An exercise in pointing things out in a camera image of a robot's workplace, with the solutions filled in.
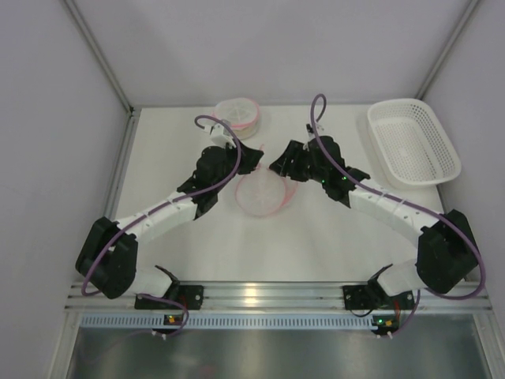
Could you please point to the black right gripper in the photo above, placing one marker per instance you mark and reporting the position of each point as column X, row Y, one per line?
column 296, row 160

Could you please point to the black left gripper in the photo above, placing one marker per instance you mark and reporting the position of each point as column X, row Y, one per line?
column 240, row 159

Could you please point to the white mesh laundry bag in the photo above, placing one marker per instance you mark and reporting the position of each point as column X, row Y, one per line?
column 263, row 193
column 243, row 114

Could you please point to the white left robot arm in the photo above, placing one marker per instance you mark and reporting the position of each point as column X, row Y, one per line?
column 108, row 258

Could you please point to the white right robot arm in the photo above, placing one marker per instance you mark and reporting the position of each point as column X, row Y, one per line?
column 446, row 249

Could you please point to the white plastic basket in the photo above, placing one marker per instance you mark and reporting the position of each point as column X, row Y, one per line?
column 413, row 148

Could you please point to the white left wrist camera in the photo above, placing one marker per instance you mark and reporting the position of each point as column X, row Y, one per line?
column 220, row 136

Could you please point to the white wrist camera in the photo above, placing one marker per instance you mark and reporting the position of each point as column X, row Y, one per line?
column 312, row 131
column 220, row 136

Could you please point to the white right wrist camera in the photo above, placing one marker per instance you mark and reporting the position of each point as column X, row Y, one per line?
column 312, row 131

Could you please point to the aluminium mounting rail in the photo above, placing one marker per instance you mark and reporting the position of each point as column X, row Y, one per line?
column 313, row 297

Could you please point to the white slotted cable duct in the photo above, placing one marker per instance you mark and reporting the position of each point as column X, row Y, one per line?
column 236, row 321

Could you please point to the aluminium frame post left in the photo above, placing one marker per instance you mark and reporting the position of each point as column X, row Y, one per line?
column 92, row 43

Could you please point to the aluminium frame post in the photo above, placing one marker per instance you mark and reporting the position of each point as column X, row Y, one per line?
column 92, row 43
column 464, row 18

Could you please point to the aluminium frame post right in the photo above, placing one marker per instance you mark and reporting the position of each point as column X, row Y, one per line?
column 464, row 18

